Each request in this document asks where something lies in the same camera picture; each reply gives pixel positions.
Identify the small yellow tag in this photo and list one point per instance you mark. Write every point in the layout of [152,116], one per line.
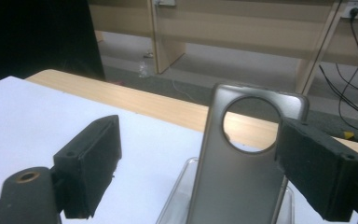
[348,135]

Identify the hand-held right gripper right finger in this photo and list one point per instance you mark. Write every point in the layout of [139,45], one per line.
[320,174]

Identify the black curtain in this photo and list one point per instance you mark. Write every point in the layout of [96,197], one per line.
[28,37]

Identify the grey translucent phone case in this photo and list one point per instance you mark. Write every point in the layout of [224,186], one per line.
[239,186]

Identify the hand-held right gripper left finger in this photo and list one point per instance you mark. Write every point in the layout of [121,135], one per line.
[87,168]

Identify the clear plastic bottle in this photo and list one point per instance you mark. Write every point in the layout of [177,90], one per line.
[143,70]

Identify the white table mat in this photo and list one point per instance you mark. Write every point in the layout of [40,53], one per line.
[28,124]

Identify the white wall socket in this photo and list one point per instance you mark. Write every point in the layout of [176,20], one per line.
[164,2]

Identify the black plug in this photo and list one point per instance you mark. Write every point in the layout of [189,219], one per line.
[354,12]

